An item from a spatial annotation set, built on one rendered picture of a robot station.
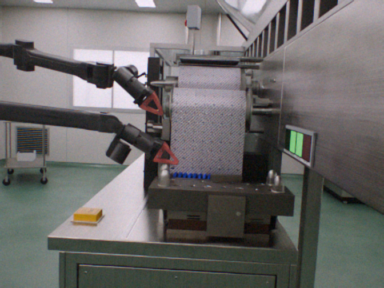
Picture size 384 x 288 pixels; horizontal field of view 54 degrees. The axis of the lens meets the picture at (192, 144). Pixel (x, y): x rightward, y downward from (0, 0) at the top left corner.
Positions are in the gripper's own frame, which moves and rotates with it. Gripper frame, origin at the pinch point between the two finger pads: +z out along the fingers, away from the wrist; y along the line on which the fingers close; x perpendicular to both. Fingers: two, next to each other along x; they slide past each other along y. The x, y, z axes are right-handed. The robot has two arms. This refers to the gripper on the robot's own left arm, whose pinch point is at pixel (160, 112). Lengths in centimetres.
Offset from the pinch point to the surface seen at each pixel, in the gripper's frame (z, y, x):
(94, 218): 6.2, 22.1, -33.6
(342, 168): 25, 69, 23
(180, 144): 11.5, 7.9, -2.2
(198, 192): 21.4, 28.8, -5.0
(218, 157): 23.0, 8.8, 3.3
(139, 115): -6, -548, -110
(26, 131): -137, -552, -275
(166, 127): 4.8, -0.1, -2.4
